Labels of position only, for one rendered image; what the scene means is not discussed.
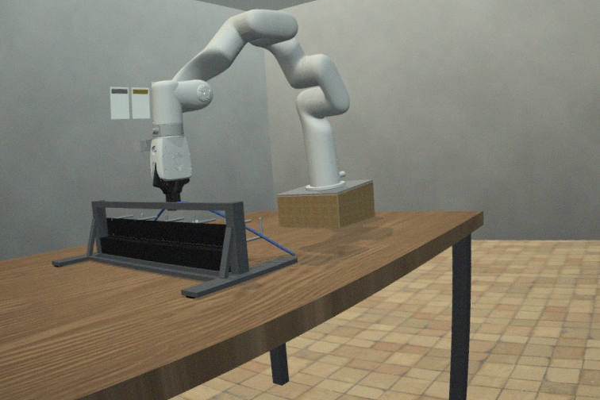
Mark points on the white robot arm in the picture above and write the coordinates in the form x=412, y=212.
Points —
x=262, y=28

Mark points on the dark grey metal rack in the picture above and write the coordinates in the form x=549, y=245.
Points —
x=156, y=255

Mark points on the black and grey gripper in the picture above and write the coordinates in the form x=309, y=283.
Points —
x=170, y=160

